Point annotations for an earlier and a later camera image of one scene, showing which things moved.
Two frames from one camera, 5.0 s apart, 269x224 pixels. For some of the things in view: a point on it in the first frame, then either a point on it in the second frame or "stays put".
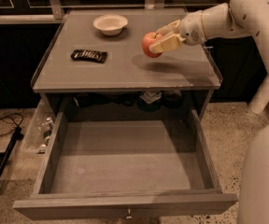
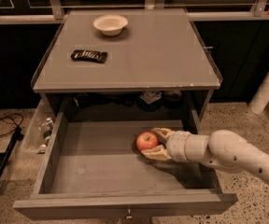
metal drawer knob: (129, 213) stays put
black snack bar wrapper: (90, 55) stays put
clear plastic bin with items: (37, 133) stays put
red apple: (148, 39) → (147, 140)
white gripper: (191, 28) → (176, 145)
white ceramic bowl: (110, 24) stays put
